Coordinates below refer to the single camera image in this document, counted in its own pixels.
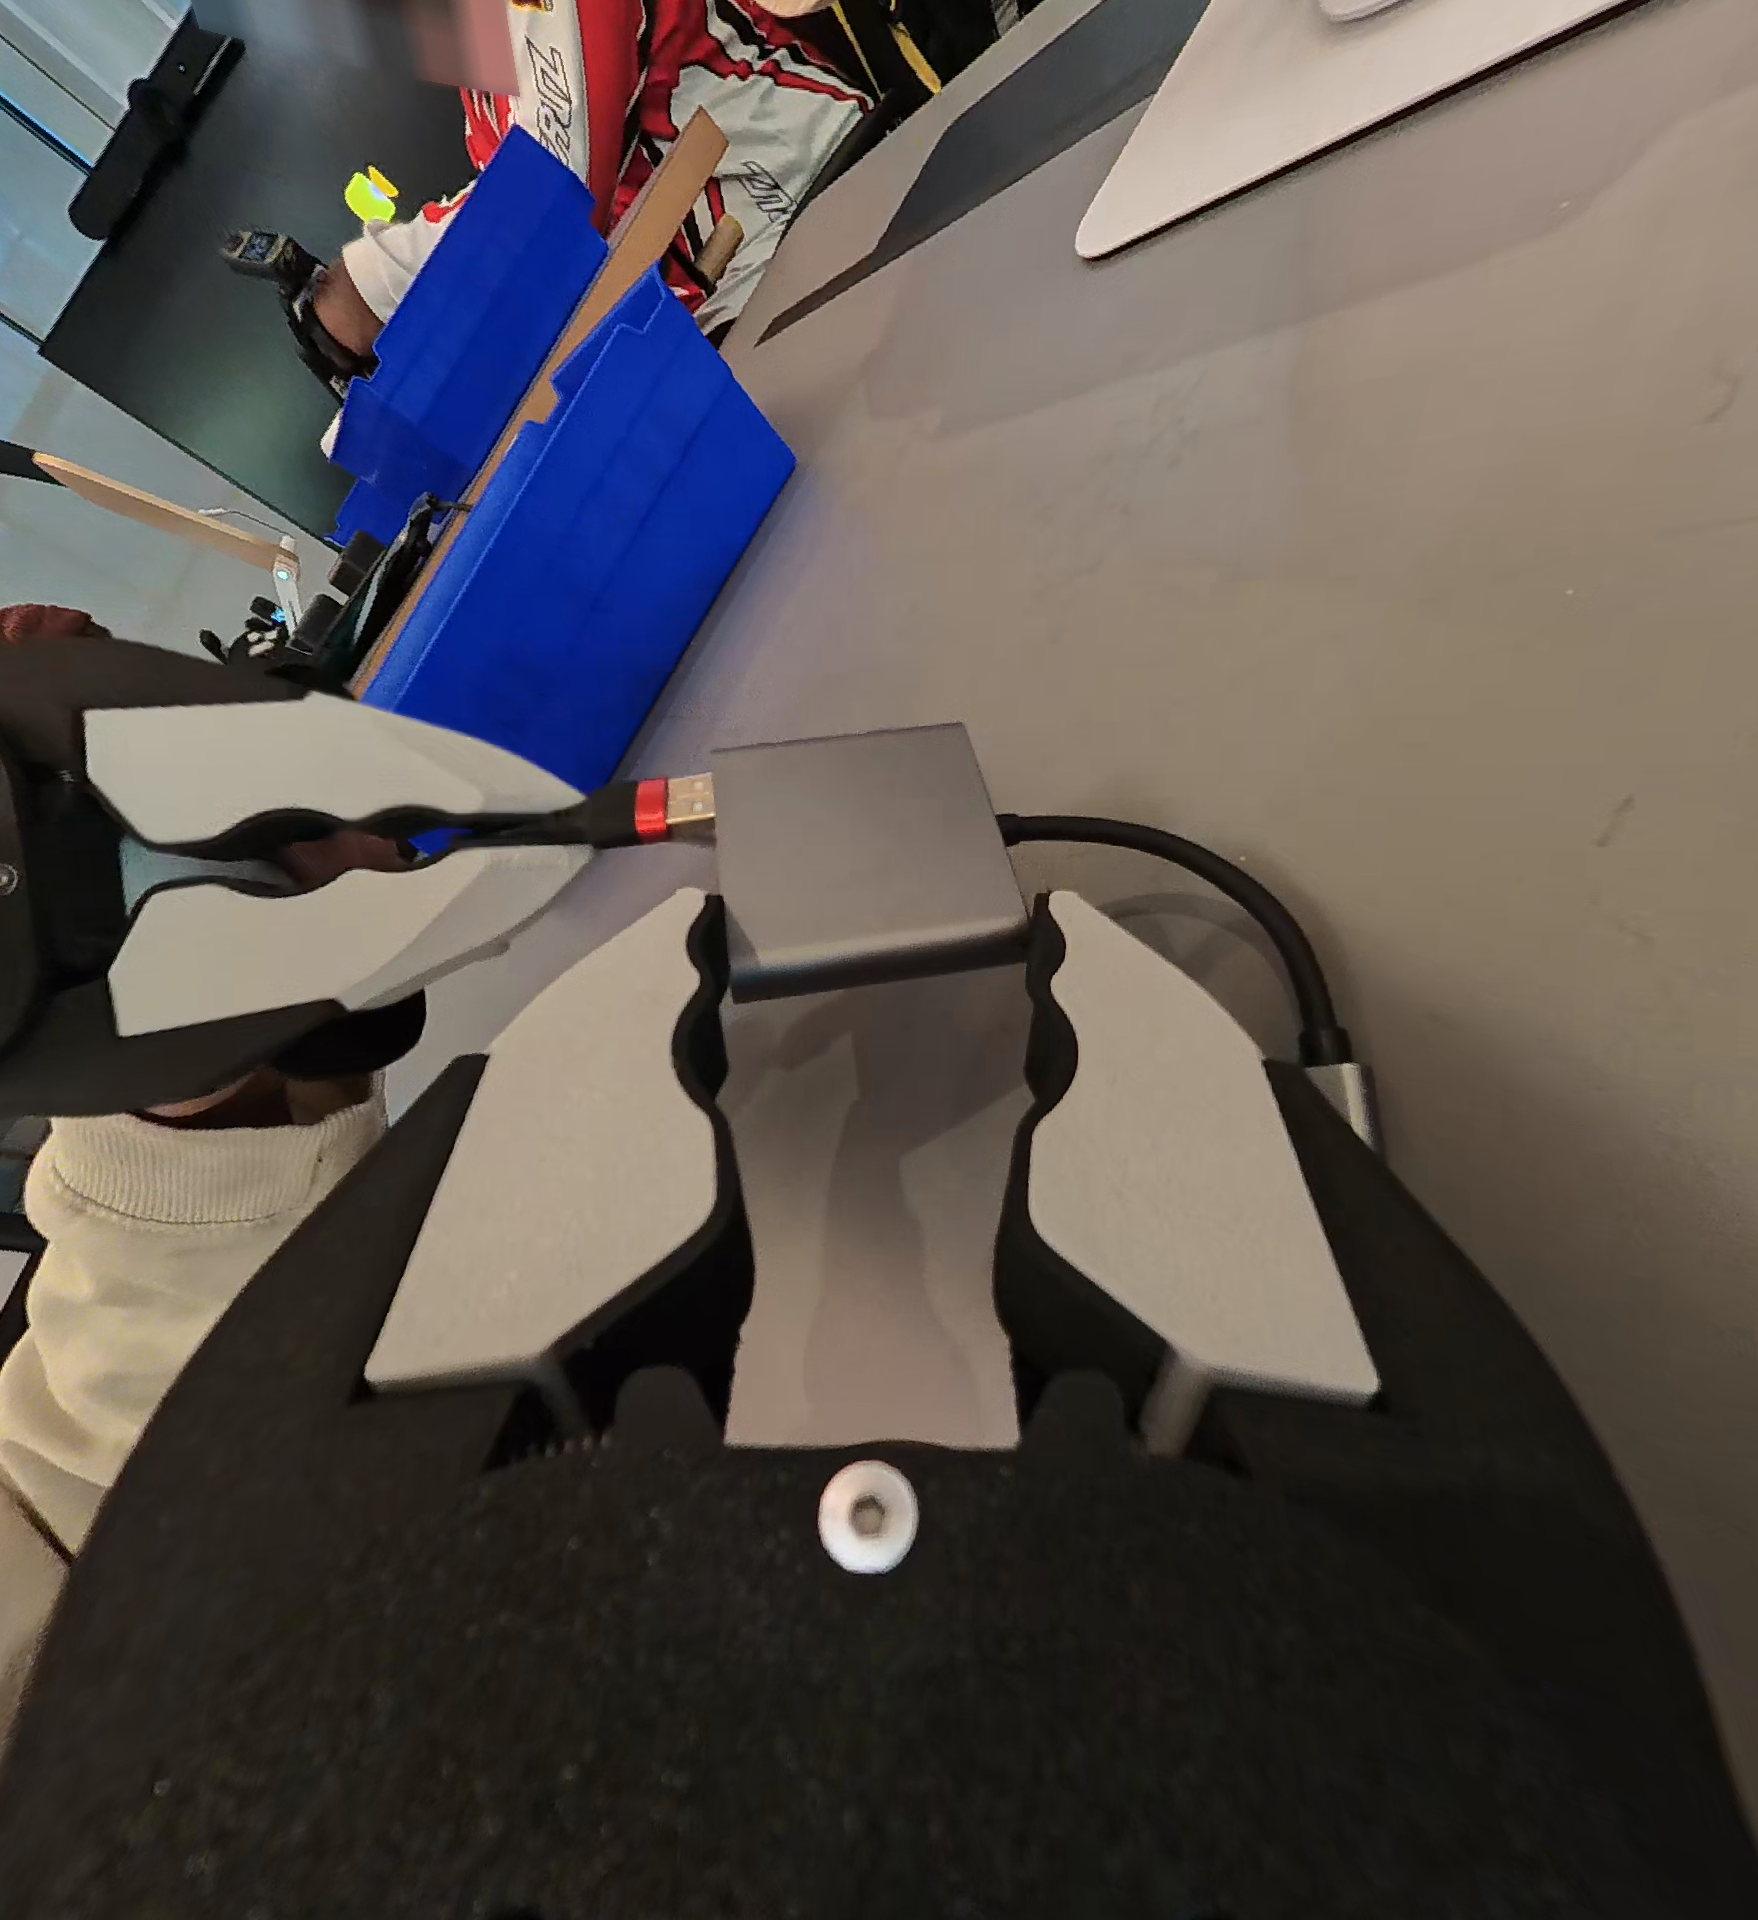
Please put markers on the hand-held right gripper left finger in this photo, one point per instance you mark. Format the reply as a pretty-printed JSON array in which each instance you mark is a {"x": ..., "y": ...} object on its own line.
[{"x": 564, "y": 1184}]

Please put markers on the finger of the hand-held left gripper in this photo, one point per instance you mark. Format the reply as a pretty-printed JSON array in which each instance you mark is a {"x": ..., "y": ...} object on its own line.
[
  {"x": 325, "y": 945},
  {"x": 325, "y": 758}
]

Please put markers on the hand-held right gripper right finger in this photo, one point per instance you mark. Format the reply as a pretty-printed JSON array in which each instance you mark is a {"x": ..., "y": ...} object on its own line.
[{"x": 1195, "y": 1201}]

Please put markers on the blue storage bin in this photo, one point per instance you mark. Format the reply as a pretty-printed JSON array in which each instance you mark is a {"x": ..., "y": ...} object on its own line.
[
  {"x": 475, "y": 300},
  {"x": 595, "y": 570}
]

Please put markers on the grey usb hub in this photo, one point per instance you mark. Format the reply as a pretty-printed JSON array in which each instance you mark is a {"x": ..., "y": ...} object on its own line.
[{"x": 864, "y": 841}]

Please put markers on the person's left forearm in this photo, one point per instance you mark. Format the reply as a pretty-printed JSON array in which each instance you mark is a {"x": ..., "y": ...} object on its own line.
[{"x": 114, "y": 1245}]

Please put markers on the person's left hand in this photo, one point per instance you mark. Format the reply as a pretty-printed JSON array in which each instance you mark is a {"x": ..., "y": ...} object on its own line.
[{"x": 227, "y": 1102}]

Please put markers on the black device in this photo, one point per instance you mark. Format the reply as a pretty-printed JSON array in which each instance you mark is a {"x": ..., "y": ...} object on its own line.
[{"x": 354, "y": 600}]

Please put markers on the black table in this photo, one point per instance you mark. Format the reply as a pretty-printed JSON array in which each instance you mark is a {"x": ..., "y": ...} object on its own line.
[{"x": 189, "y": 344}]

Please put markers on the yellow-green object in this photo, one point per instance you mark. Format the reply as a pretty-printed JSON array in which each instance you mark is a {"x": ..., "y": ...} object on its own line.
[{"x": 368, "y": 194}]

